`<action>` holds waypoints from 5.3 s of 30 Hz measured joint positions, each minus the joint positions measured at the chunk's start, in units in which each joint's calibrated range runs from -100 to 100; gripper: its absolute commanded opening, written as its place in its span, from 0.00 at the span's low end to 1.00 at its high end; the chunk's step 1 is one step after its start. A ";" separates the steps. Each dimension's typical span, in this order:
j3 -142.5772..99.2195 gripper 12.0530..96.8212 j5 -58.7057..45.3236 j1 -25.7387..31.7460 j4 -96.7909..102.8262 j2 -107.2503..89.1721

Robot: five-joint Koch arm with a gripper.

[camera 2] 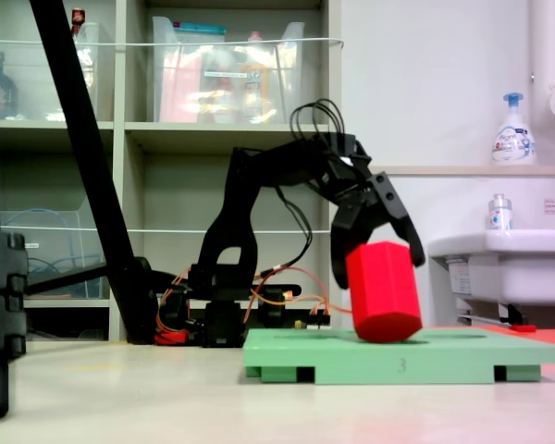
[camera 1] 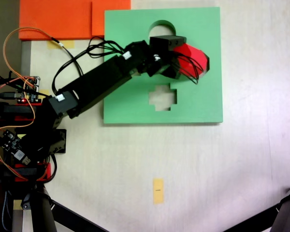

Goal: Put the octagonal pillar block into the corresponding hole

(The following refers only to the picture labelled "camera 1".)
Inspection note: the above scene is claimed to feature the black arm servo cable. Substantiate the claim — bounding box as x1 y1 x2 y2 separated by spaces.
52 36 127 95

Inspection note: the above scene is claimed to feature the orange flat block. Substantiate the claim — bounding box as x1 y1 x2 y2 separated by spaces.
18 0 132 41

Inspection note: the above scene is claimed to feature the small circuit board with wires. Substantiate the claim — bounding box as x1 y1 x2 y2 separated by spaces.
15 76 43 103

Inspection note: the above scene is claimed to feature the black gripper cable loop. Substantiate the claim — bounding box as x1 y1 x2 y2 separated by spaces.
176 53 201 85

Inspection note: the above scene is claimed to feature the braided black white cable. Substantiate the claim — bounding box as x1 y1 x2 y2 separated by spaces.
1 190 12 232

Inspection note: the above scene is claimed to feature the yellow paper label strip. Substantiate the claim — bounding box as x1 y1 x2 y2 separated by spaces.
153 178 164 205

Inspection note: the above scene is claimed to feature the red printed base bracket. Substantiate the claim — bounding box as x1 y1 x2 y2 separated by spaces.
14 163 51 182
13 101 44 121

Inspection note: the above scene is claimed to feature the black cable with white connector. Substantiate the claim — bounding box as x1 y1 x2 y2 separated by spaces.
50 37 84 78

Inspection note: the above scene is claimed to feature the black driver board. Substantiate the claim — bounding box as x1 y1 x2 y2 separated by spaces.
0 130 32 167

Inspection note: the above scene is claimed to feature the black usb plug cable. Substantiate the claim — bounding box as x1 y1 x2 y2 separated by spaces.
0 91 21 99

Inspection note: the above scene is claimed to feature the red octagonal pillar block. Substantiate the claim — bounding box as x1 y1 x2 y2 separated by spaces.
173 43 210 78

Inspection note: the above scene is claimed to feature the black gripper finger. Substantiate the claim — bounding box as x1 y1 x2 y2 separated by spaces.
149 35 187 52
159 65 183 80

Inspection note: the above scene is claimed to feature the thin orange wire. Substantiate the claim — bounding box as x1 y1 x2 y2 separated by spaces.
2 27 63 84

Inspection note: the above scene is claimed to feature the notched black tripod leg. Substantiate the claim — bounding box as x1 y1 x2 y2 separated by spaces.
222 181 290 232

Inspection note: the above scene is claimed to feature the green shape sorter board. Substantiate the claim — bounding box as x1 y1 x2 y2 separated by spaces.
103 6 224 125

